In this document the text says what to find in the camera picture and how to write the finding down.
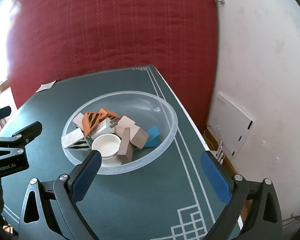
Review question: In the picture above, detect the white zebra striped block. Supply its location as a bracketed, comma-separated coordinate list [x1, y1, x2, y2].
[61, 128, 91, 151]

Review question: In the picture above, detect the white charger plug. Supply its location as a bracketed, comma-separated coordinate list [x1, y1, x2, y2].
[90, 118, 115, 140]

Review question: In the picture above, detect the orange black striped wedge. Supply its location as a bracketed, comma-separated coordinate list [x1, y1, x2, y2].
[82, 112, 107, 137]

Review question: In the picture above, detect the light wooden block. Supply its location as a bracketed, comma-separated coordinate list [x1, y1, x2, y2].
[114, 115, 149, 149]

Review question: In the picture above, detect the blue wedge block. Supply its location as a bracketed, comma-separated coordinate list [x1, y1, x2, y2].
[144, 125, 160, 147]

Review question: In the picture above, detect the orange top wooden block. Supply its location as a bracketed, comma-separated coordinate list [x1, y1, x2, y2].
[99, 108, 121, 124]

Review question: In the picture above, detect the white round cup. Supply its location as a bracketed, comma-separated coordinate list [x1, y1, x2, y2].
[92, 134, 121, 167]

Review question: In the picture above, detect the white paper packet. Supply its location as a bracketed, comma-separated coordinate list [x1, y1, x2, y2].
[36, 80, 56, 93]

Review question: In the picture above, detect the green table mat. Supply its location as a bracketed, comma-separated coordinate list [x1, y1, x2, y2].
[2, 67, 225, 239]

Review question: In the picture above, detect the clear plastic bowl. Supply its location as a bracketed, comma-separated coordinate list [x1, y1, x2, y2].
[61, 91, 178, 175]

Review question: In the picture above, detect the red quilted mattress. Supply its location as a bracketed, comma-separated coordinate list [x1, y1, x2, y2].
[7, 0, 218, 130]

